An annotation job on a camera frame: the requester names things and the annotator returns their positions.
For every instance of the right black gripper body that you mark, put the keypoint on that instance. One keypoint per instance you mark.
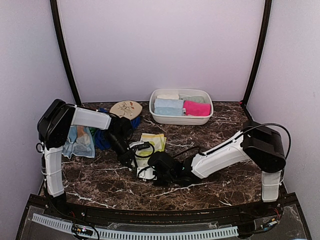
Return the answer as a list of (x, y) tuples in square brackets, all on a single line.
[(166, 177)]

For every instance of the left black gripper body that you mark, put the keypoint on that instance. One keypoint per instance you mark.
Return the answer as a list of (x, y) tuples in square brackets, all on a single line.
[(114, 139)]

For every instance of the yellow green patterned towel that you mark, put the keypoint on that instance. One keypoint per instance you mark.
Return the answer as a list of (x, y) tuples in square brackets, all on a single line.
[(158, 142)]

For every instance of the pink towel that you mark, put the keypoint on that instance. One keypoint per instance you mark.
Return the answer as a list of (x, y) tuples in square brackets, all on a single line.
[(197, 109)]

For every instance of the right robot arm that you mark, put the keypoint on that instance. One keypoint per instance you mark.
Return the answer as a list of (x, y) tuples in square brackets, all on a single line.
[(257, 142)]

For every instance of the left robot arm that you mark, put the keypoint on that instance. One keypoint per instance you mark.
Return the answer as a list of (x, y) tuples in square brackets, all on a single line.
[(53, 129)]

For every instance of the light blue crumpled towel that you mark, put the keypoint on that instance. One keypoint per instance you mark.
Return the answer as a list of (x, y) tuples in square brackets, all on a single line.
[(79, 143)]

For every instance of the white plastic tub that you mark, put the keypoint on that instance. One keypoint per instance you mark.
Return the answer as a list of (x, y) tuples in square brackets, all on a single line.
[(180, 120)]

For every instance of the light blue rolled towel front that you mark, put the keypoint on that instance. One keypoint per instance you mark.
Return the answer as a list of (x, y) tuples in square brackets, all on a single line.
[(169, 111)]

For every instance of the light blue rolled towel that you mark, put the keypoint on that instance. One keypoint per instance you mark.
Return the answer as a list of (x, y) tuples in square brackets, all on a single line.
[(169, 111), (172, 103)]

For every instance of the light blue rolled towel back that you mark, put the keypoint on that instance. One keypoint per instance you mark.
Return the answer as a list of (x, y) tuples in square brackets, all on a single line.
[(172, 103)]

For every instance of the white rolled towel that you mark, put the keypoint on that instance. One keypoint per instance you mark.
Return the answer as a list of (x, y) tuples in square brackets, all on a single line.
[(170, 96)]

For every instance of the green rolled towel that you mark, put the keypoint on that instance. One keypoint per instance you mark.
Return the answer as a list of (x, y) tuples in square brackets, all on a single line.
[(196, 99)]

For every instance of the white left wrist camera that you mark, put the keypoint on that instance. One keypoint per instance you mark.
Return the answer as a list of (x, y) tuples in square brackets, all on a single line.
[(139, 145)]

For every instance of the white slotted cable duct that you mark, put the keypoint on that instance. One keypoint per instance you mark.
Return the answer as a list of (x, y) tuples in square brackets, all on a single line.
[(87, 232)]

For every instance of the black front rail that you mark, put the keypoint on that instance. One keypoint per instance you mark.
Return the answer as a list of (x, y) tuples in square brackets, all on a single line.
[(162, 209)]

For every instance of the black left frame post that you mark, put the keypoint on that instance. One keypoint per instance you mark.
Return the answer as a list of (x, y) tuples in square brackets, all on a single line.
[(63, 51)]

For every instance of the black frame post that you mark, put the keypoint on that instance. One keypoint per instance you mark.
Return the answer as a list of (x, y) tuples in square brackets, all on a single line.
[(258, 53), (63, 51)]

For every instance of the black right frame post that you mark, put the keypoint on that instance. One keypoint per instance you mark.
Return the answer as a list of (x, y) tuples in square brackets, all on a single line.
[(258, 53)]

